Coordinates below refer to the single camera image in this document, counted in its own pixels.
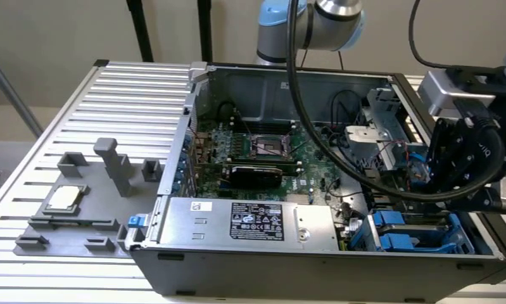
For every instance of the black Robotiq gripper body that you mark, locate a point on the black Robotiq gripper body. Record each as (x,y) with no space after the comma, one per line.
(491,158)

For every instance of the hard disk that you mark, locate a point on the hard disk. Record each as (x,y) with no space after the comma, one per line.
(390,218)

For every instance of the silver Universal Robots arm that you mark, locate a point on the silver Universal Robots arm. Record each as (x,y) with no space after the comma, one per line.
(332,28)

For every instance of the grey disk bay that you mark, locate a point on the grey disk bay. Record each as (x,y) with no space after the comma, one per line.
(370,237)

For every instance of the metal drive cage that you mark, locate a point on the metal drive cage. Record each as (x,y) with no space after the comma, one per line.
(383,145)

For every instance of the green motherboard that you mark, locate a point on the green motherboard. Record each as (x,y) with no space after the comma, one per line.
(311,171)

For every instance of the silver chipset heatsink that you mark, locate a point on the silver chipset heatsink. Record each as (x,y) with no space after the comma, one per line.
(297,198)

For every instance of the CPU socket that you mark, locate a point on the CPU socket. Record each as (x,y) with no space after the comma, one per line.
(269,147)

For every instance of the black RAM slot bank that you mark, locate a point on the black RAM slot bank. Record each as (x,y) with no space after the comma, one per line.
(263,161)
(264,126)

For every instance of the black graphics card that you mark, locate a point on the black graphics card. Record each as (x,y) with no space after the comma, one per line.
(253,179)

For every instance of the black open PC case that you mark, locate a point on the black open PC case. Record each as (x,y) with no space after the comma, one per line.
(277,272)

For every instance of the silver power supply unit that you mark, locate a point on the silver power supply unit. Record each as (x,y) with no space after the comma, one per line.
(184,228)

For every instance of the black stand pole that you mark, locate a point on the black stand pole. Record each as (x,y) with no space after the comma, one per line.
(140,31)
(204,31)

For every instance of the blue case latch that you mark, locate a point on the blue case latch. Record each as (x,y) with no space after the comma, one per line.
(136,220)

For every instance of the grey parts rack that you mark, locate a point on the grey parts rack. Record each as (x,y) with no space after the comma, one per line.
(104,215)

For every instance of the black table corner cap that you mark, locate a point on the black table corner cap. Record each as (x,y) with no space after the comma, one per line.
(100,62)

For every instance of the silver CPU chip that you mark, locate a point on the silver CPU chip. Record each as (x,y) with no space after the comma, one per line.
(65,198)

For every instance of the silver metal pole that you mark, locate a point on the silver metal pole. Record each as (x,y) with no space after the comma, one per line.
(12,92)

